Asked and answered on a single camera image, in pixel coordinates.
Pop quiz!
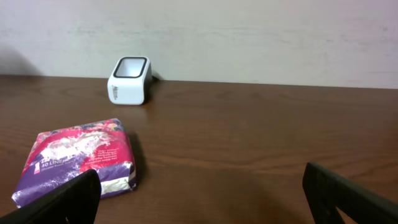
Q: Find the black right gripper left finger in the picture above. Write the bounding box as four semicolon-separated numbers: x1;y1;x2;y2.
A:
1;169;101;224

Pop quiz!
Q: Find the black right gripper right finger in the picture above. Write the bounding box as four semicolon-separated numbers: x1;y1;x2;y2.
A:
302;162;397;223

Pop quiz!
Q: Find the pink purple liner pack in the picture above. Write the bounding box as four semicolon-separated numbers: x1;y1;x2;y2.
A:
12;118;137;208

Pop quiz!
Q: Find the white barcode scanner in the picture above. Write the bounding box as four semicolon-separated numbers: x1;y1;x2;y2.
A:
107;56;152;105

